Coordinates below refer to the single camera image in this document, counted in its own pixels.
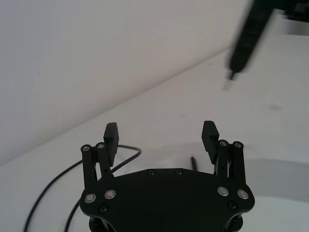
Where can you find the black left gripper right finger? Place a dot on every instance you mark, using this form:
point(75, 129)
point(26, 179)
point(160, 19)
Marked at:
point(211, 142)

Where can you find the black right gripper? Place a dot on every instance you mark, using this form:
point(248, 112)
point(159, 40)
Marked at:
point(293, 8)

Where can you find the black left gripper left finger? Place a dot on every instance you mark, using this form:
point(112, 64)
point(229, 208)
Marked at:
point(107, 149)

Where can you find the white tablecloth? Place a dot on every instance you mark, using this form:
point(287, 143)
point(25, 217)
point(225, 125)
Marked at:
point(193, 96)

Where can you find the white power strip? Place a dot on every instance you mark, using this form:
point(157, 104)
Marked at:
point(277, 178)

